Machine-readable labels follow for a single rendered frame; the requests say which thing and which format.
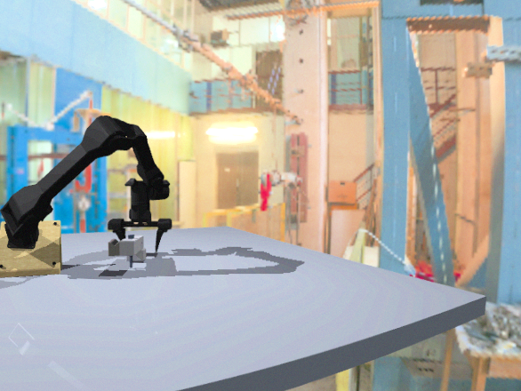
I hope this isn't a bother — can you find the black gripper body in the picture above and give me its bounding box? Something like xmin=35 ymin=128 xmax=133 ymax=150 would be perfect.
xmin=108 ymin=201 xmax=172 ymax=231

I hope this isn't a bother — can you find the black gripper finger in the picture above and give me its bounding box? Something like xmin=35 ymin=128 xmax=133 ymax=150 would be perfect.
xmin=155 ymin=229 xmax=168 ymax=252
xmin=113 ymin=228 xmax=126 ymax=240

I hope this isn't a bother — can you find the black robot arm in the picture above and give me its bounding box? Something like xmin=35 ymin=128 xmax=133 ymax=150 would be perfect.
xmin=0 ymin=116 xmax=170 ymax=249

